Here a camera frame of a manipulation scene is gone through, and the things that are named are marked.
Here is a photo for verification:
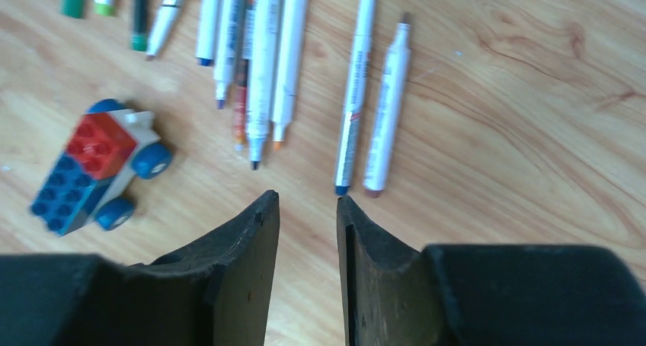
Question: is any blue red toy robot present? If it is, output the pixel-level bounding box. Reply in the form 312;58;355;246
30;98;173;236

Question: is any brown cap marker horizontal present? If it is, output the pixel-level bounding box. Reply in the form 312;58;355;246
363;11;411;198

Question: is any purple cap marker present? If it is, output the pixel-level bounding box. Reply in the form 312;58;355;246
146;0;186;61

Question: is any dark green cap pen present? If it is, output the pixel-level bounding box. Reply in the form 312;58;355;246
130;0;149;52

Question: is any orange red cap marker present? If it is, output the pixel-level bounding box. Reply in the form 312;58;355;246
233;0;255;152

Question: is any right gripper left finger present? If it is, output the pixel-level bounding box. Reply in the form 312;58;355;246
151;189;280;346

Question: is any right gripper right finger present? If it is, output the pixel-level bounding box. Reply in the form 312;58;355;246
337;196;434;345

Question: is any purple tip white marker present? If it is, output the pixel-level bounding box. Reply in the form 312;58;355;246
213;0;245;110

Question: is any navy cap marker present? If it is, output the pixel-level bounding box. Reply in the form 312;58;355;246
195;0;219;66
334;0;376;196

